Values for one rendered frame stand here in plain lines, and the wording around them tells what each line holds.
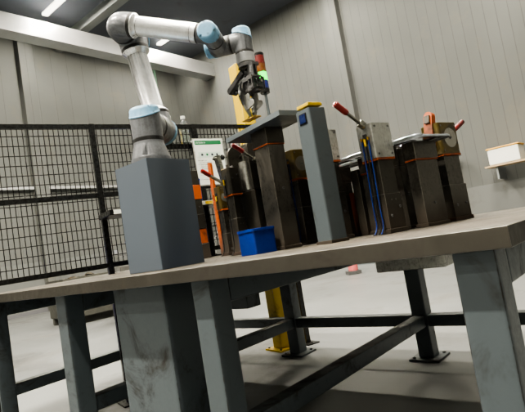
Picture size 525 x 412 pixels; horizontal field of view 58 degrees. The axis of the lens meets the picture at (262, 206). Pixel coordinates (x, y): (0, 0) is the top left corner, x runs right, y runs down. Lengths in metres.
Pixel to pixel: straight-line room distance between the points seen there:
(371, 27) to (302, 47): 1.82
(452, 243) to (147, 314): 1.11
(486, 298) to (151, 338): 1.13
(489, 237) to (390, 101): 9.78
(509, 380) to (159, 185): 1.24
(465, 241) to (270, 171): 0.94
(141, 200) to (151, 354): 0.54
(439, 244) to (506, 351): 0.23
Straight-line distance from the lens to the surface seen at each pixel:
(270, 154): 1.73
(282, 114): 1.63
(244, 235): 1.70
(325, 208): 1.51
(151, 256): 1.74
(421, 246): 0.97
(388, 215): 1.56
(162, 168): 1.77
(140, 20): 2.01
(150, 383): 1.80
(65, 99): 12.85
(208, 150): 3.10
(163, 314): 1.65
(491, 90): 10.00
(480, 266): 0.99
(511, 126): 9.84
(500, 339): 1.01
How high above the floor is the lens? 0.74
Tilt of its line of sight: 4 degrees up
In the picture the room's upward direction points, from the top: 9 degrees counter-clockwise
